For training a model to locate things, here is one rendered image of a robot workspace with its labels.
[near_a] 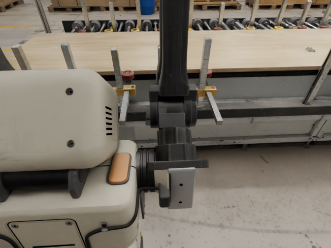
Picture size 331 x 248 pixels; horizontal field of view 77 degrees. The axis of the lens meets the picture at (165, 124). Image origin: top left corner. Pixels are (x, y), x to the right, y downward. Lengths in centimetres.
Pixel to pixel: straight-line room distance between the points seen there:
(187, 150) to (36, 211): 26
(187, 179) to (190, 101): 16
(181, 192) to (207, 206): 134
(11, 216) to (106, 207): 14
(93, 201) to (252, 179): 174
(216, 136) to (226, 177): 38
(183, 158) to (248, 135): 172
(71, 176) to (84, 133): 7
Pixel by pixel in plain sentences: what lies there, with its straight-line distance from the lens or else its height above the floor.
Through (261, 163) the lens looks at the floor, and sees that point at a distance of 215.
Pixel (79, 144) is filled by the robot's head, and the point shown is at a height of 132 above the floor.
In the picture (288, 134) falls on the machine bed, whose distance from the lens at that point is 227.
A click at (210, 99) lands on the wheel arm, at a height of 83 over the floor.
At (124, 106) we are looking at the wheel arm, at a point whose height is 86.
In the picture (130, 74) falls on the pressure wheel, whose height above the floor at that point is 91.
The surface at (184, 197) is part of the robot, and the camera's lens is 43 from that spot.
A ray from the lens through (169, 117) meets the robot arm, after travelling 43.
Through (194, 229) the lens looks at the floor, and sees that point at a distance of 167.
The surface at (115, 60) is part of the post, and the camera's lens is 123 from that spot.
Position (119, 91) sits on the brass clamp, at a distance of 131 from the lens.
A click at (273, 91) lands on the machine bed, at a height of 68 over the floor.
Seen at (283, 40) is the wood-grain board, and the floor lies 90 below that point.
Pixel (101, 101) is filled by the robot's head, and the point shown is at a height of 135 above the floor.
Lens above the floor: 153
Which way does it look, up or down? 41 degrees down
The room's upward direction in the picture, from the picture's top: straight up
